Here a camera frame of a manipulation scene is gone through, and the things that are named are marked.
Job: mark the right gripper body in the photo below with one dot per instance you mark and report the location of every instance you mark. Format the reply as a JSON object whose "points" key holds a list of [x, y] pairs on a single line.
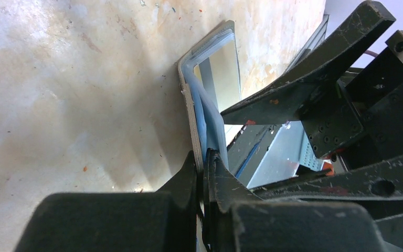
{"points": [[361, 118]]}

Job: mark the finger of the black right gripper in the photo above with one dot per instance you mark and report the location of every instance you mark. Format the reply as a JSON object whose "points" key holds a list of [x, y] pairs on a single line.
{"points": [[285, 98], [381, 181]]}

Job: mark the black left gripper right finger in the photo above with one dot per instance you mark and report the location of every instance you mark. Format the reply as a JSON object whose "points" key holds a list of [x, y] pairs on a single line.
{"points": [[237, 220]]}

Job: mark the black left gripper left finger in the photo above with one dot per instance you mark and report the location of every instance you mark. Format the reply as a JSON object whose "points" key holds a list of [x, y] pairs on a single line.
{"points": [[164, 220]]}

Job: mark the orange card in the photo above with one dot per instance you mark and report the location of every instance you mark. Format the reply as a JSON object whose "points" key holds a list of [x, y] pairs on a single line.
{"points": [[219, 75]]}

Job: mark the grey leather card holder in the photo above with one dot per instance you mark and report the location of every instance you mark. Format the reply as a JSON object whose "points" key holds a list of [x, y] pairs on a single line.
{"points": [[207, 127]]}

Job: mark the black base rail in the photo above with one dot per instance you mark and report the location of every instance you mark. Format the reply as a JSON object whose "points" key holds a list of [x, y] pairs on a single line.
{"points": [[248, 148]]}

